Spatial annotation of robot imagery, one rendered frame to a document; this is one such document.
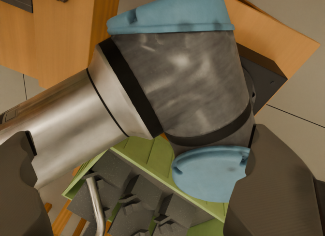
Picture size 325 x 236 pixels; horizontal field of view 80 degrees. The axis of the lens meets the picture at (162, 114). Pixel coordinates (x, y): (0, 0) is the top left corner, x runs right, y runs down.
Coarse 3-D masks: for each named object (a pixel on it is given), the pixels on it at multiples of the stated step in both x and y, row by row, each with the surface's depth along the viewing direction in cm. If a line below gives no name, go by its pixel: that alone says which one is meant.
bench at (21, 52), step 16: (0, 0) 46; (0, 16) 48; (16, 16) 47; (32, 16) 47; (0, 32) 51; (16, 32) 50; (32, 32) 49; (0, 48) 54; (16, 48) 53; (32, 48) 52; (0, 64) 57; (16, 64) 56; (32, 64) 55
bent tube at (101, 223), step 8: (88, 184) 69; (96, 184) 70; (96, 192) 69; (96, 200) 68; (96, 208) 67; (96, 216) 67; (104, 216) 69; (104, 224) 67; (96, 232) 66; (104, 232) 67
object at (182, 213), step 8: (168, 200) 81; (176, 200) 81; (184, 200) 83; (160, 208) 83; (168, 208) 79; (176, 208) 80; (184, 208) 82; (192, 208) 84; (176, 216) 79; (184, 216) 81; (192, 216) 83; (160, 224) 81; (176, 224) 84; (184, 224) 80; (152, 232) 79; (168, 232) 81; (176, 232) 83; (184, 232) 85
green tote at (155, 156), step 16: (128, 144) 60; (144, 144) 65; (160, 144) 70; (96, 160) 61; (128, 160) 58; (144, 160) 61; (160, 160) 65; (80, 176) 68; (160, 176) 60; (64, 192) 77; (208, 208) 65; (224, 208) 70; (208, 224) 88
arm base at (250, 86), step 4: (244, 72) 36; (244, 76) 35; (248, 76) 36; (248, 80) 35; (248, 84) 35; (252, 84) 36; (248, 88) 34; (252, 88) 37; (252, 92) 38; (252, 96) 38; (252, 100) 38; (252, 104) 37; (252, 108) 37
